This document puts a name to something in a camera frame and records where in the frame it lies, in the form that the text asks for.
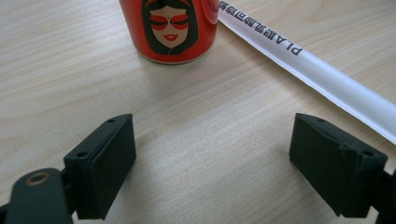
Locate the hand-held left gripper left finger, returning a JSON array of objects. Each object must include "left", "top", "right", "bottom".
[{"left": 63, "top": 113, "right": 137, "bottom": 221}]

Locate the white paper-wrapped straw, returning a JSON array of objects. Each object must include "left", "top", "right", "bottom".
[{"left": 217, "top": 0, "right": 396, "bottom": 146}]

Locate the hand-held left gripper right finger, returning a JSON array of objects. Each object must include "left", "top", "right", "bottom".
[{"left": 289, "top": 112, "right": 389, "bottom": 218}]

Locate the red drink can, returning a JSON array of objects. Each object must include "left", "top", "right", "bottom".
[{"left": 119, "top": 0, "right": 220, "bottom": 65}]

